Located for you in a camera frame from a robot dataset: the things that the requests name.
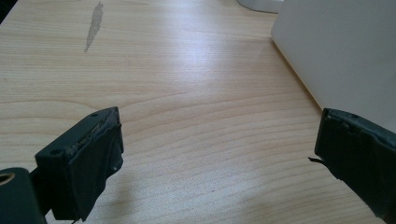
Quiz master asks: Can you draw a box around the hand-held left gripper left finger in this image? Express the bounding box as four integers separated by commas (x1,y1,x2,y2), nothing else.
34,105,125,222

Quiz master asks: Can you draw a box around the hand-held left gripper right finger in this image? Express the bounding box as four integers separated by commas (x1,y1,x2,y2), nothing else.
308,107,396,224

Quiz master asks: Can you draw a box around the white round object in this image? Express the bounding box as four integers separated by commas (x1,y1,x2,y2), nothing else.
236,0,285,14

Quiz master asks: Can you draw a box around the white box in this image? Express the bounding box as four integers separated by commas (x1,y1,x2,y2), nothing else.
271,0,396,134

